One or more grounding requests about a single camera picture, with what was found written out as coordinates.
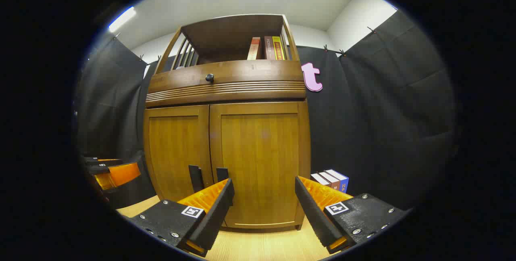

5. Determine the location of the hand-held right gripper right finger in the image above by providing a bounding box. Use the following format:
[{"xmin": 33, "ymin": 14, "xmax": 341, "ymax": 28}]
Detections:
[{"xmin": 295, "ymin": 175, "xmax": 408, "ymax": 254}]

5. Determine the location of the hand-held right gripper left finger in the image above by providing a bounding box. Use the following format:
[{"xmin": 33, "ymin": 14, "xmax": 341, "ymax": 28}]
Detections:
[{"xmin": 128, "ymin": 178, "xmax": 235, "ymax": 257}]

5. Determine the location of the wooden cabinet door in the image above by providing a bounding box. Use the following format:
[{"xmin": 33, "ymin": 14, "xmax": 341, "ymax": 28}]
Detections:
[
  {"xmin": 144, "ymin": 105, "xmax": 214, "ymax": 203},
  {"xmin": 210, "ymin": 100, "xmax": 310, "ymax": 229}
]

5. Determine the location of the wooden double-door shoe cabinet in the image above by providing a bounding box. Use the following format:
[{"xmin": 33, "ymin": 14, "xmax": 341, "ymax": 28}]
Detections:
[{"xmin": 143, "ymin": 14, "xmax": 312, "ymax": 230}]

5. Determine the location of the red brown book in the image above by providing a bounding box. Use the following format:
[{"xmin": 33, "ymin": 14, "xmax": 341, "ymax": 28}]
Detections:
[{"xmin": 318, "ymin": 171, "xmax": 341, "ymax": 191}]

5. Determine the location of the blue book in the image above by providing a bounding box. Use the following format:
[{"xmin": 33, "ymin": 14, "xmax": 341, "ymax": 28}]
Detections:
[{"xmin": 325, "ymin": 169, "xmax": 350, "ymax": 194}]

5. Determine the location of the ceiling light panel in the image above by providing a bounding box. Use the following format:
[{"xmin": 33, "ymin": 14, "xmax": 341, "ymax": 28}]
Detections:
[{"xmin": 108, "ymin": 6, "xmax": 137, "ymax": 33}]

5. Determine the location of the yellow book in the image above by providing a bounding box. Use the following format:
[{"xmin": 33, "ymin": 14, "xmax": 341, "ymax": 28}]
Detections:
[{"xmin": 272, "ymin": 36, "xmax": 286, "ymax": 60}]

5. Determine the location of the dark brown book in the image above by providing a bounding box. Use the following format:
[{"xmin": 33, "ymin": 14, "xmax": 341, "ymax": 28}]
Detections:
[{"xmin": 264, "ymin": 36, "xmax": 277, "ymax": 60}]

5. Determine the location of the orange book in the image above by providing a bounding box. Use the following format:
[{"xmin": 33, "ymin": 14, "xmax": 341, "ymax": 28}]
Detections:
[{"xmin": 247, "ymin": 37, "xmax": 262, "ymax": 61}]

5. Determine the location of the black left door handle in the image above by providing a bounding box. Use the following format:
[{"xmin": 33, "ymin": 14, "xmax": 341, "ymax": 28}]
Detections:
[{"xmin": 189, "ymin": 165, "xmax": 205, "ymax": 194}]

